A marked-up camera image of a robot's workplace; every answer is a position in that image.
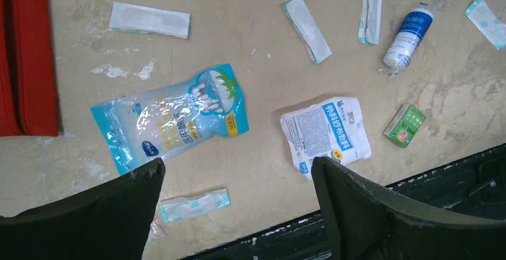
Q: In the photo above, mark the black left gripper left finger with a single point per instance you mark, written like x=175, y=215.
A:
x=109, y=221

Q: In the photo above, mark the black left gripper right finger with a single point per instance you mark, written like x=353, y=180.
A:
x=364, y=220

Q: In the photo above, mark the red zipper pouch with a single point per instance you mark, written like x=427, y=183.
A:
x=28, y=90

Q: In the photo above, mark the small green medicine box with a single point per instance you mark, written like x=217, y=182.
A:
x=404, y=125

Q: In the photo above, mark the clear bag blue packets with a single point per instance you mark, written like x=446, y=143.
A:
x=156, y=232

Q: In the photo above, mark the white gauze dressing packet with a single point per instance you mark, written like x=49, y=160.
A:
x=332, y=128

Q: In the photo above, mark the blue cotton swab bag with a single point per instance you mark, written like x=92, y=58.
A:
x=167, y=121

